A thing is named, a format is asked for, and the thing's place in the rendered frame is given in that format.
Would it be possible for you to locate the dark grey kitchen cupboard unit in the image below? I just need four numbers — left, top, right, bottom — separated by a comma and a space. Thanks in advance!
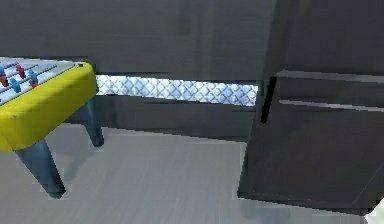
0, 0, 278, 144

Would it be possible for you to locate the dark grey fridge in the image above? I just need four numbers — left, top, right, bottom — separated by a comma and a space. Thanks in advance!
236, 0, 384, 216

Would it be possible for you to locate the yellow table football table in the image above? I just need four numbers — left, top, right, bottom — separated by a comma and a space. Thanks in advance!
0, 56, 105, 200

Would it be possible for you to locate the black fridge handle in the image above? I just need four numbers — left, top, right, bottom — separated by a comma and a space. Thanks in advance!
259, 76, 278, 125

